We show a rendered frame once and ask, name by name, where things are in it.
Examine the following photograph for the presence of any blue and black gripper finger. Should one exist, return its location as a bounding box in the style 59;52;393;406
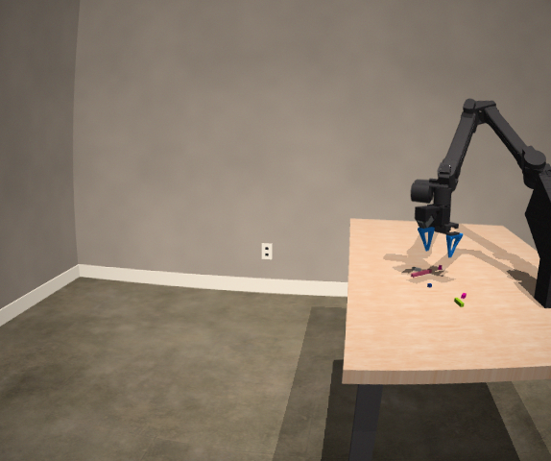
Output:
418;227;435;251
446;233;463;257

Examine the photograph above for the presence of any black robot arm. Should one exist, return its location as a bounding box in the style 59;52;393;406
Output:
411;99;551;229

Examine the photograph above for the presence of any dark pink rectangular rod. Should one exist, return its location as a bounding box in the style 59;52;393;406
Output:
411;269;432;278

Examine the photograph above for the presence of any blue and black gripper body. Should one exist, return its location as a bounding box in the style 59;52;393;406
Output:
428;205;460;236

